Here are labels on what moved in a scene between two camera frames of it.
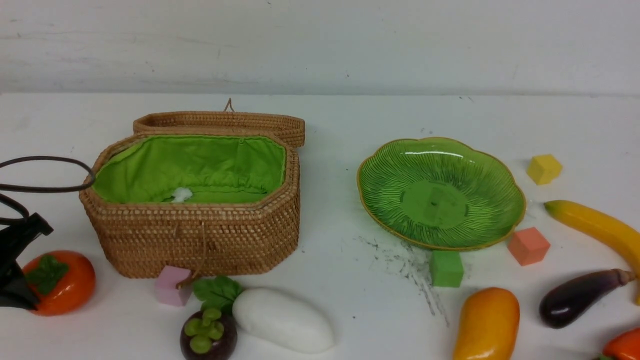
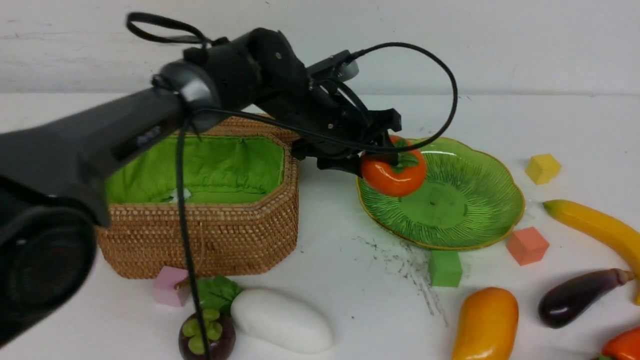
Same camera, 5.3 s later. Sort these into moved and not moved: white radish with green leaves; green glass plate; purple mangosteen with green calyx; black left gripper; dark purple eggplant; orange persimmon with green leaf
Moved: black left gripper; orange persimmon with green leaf
Not moved: green glass plate; dark purple eggplant; purple mangosteen with green calyx; white radish with green leaves
